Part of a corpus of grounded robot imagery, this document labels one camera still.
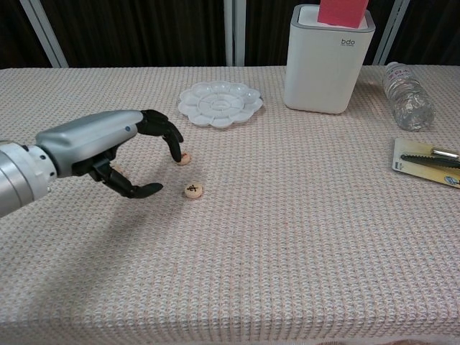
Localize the razor in yellow card package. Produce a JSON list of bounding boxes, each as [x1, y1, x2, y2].
[[391, 137, 460, 190]]

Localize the white flower-shaped paint palette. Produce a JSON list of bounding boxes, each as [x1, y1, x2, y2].
[[178, 80, 264, 129]]

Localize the white bin with grey rim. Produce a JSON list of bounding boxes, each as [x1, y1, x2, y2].
[[282, 4, 377, 115]]

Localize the grey metal frame post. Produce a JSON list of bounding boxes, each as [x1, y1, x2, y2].
[[19, 0, 69, 68], [372, 0, 410, 66], [223, 0, 247, 67]]

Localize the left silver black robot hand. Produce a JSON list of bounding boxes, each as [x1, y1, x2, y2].
[[34, 109, 185, 200]]

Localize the red foam block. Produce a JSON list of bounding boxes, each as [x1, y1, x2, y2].
[[317, 0, 370, 29]]

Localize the beige woven tablecloth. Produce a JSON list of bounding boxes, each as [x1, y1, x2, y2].
[[0, 64, 460, 345]]

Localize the clear plastic water bottle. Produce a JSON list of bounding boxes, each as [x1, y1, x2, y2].
[[382, 61, 436, 132]]

